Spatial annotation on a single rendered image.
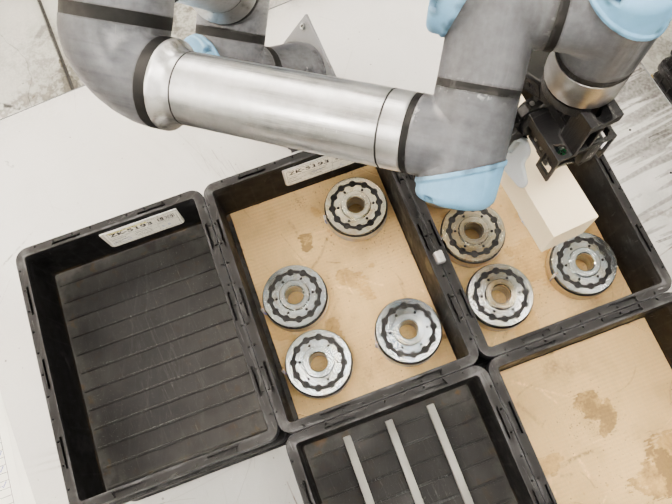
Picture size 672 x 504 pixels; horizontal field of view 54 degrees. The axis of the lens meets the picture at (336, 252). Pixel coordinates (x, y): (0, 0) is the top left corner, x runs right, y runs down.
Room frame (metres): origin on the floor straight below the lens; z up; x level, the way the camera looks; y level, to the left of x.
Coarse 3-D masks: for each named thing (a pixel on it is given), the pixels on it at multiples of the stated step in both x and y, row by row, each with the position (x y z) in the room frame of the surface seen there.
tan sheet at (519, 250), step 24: (504, 192) 0.39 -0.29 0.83; (432, 216) 0.37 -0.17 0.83; (504, 216) 0.35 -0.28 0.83; (528, 240) 0.30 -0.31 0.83; (456, 264) 0.28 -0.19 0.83; (528, 264) 0.26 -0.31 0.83; (576, 264) 0.25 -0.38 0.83; (552, 288) 0.22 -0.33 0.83; (624, 288) 0.20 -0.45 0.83; (552, 312) 0.18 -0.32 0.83; (576, 312) 0.18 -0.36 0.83; (504, 336) 0.15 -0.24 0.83
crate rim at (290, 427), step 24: (264, 168) 0.45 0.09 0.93; (408, 192) 0.38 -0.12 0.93; (216, 216) 0.38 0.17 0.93; (432, 264) 0.26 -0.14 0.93; (240, 288) 0.27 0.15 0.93; (456, 312) 0.18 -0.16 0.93; (264, 360) 0.15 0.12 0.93; (456, 360) 0.12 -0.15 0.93; (408, 384) 0.09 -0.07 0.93; (336, 408) 0.08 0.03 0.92; (288, 432) 0.05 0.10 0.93
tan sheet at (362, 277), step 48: (384, 192) 0.42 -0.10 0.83; (240, 240) 0.38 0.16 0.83; (288, 240) 0.36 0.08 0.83; (336, 240) 0.35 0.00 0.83; (384, 240) 0.34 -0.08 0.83; (336, 288) 0.27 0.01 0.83; (384, 288) 0.26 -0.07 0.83; (288, 336) 0.20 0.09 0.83; (288, 384) 0.13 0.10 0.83; (384, 384) 0.11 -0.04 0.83
